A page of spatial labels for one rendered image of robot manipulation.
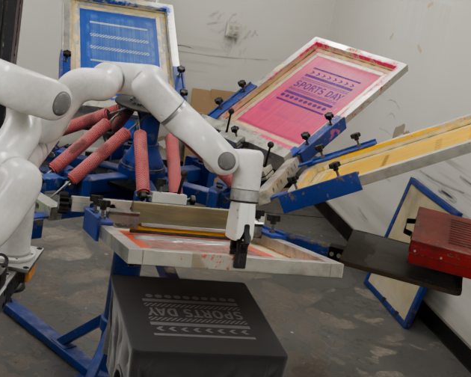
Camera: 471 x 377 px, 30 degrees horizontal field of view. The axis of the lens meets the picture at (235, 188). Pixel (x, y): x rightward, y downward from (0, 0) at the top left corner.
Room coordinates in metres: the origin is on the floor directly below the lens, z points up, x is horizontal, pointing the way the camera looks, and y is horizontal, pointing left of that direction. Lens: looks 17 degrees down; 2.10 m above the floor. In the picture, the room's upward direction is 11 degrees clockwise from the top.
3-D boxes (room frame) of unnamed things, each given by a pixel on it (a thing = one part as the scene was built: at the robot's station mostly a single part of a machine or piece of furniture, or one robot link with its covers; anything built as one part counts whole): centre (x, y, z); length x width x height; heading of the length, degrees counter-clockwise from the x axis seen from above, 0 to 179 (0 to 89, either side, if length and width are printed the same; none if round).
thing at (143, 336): (2.42, 0.05, 0.95); 0.48 x 0.44 x 0.01; 18
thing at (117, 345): (2.37, 0.22, 0.79); 0.46 x 0.09 x 0.33; 18
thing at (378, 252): (3.34, -0.26, 0.91); 1.34 x 0.40 x 0.08; 78
